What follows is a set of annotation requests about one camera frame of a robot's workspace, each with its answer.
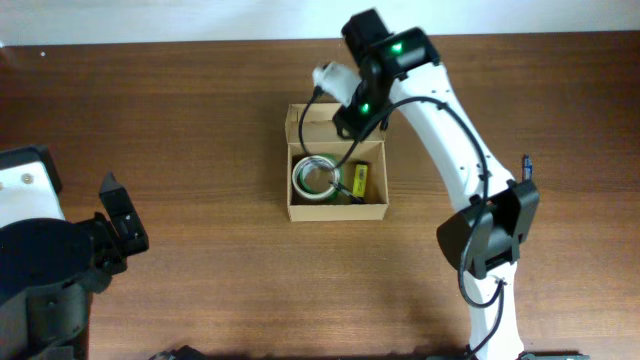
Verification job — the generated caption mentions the yellow highlighter marker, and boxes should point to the yellow highlighter marker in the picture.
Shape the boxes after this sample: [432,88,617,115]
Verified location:
[353,163,368,198]

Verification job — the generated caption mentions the brown cardboard box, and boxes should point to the brown cardboard box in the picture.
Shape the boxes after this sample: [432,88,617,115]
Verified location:
[285,103,389,222]

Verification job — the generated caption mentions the white masking tape roll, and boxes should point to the white masking tape roll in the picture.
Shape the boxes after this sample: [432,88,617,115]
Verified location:
[291,154,343,202]

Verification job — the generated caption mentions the green tape roll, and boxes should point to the green tape roll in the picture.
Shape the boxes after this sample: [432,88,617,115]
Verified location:
[299,154,345,201]

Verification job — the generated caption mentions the blue pen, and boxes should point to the blue pen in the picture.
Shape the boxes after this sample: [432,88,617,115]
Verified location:
[522,154,533,181]

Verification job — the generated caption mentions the dark grey pen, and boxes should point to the dark grey pen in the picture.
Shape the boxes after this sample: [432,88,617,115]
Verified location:
[329,181,365,205]

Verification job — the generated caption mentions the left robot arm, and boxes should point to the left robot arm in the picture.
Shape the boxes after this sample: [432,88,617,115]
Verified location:
[1,145,149,359]

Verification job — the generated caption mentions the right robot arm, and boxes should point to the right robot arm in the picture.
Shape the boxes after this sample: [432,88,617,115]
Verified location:
[331,9,540,359]

